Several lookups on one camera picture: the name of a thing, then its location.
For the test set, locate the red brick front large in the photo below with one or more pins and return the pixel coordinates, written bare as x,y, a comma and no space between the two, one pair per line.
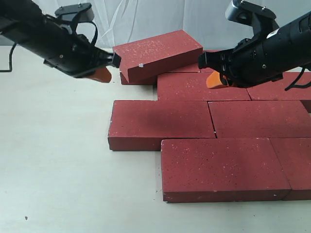
221,170

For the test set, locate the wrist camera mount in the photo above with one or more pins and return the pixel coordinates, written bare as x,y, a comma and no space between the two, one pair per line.
77,13
260,18

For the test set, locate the red brick under tilted brick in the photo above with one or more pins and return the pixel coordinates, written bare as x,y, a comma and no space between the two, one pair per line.
193,68

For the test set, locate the red brick with white speck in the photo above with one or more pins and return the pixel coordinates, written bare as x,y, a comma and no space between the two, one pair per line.
158,54

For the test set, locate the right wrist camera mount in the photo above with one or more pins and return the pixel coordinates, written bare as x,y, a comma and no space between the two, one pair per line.
260,18

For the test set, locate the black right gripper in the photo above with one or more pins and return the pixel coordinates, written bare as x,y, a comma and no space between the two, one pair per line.
259,60

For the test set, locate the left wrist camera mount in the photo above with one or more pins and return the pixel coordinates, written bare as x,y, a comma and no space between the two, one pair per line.
77,13

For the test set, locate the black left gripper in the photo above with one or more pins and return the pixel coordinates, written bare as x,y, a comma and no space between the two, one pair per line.
56,41

